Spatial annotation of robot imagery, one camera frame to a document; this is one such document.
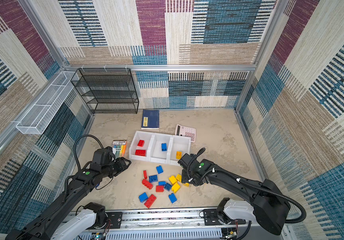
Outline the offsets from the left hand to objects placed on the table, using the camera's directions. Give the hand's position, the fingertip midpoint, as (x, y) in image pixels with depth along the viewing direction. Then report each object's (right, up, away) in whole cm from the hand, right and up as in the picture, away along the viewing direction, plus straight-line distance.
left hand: (129, 161), depth 81 cm
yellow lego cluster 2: (+31, -14, +3) cm, 34 cm away
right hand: (+32, -11, 0) cm, 34 cm away
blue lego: (+18, +5, +16) cm, 24 cm away
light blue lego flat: (+17, -13, +4) cm, 22 cm away
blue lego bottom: (+23, -19, -1) cm, 30 cm away
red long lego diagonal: (+9, -13, +2) cm, 16 cm away
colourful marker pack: (-12, +4, +18) cm, 22 cm away
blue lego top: (+16, -7, +8) cm, 19 cm away
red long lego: (+3, +2, +15) cm, 15 cm away
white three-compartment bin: (+11, +7, +12) cm, 17 cm away
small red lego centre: (+16, -16, +2) cm, 22 cm away
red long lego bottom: (+12, -20, -3) cm, 23 cm away
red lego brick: (+2, +8, +18) cm, 20 cm away
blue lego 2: (+8, -18, -2) cm, 20 cm away
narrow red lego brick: (+8, -8, +4) cm, 12 cm away
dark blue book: (+6, +24, +32) cm, 40 cm away
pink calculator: (+31, +15, +24) cm, 42 cm away
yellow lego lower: (+25, -14, +1) cm, 29 cm away
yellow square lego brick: (+27, +1, +11) cm, 29 cm away
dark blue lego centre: (+21, -14, +2) cm, 25 cm away
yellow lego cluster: (+24, -11, +3) cm, 26 cm away
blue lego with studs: (+12, -11, +4) cm, 17 cm away
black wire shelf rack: (-24, +45, +27) cm, 58 cm away
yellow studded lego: (+27, -10, +4) cm, 29 cm away
